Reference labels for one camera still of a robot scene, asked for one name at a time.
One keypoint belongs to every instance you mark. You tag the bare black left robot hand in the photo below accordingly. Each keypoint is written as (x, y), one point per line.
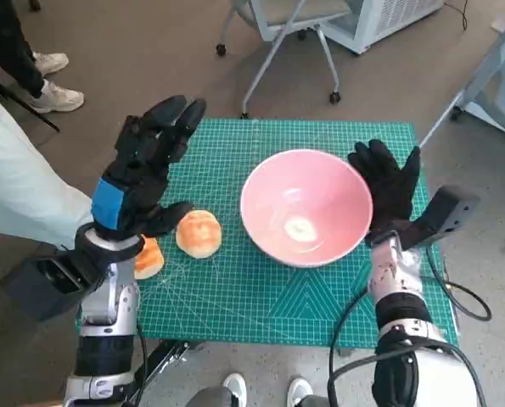
(141, 182)

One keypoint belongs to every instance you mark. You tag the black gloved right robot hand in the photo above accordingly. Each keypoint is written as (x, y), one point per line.
(390, 191)

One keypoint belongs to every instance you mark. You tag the round toy bread bun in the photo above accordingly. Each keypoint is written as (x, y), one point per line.
(199, 233)

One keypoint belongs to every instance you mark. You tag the long toy bread loaf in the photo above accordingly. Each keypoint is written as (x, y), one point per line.
(150, 260)

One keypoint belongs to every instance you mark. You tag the pink bowl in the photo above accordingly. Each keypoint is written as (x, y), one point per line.
(303, 199)

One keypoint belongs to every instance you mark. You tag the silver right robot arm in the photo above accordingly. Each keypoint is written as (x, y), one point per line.
(396, 297)

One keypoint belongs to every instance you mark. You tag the thin black rod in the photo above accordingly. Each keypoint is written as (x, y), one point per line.
(44, 118)

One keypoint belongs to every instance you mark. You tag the person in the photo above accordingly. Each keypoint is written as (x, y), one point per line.
(23, 178)
(6, 38)

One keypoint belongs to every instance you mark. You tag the green cutting mat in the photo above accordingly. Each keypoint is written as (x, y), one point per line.
(235, 297)

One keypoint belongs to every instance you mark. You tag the white perforated cabinet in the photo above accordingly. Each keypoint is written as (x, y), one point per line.
(388, 21)

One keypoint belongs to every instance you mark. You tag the grey rolling chair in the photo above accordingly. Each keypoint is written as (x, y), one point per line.
(303, 10)

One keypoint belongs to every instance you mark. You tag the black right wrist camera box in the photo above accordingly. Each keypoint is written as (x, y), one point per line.
(447, 212)

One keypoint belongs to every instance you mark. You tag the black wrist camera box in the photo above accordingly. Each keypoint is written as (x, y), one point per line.
(447, 212)
(35, 292)

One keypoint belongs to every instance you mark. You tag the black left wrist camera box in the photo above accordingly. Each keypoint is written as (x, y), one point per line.
(35, 292)

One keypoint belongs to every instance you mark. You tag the black folding table frame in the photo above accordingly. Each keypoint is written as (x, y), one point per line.
(167, 360)

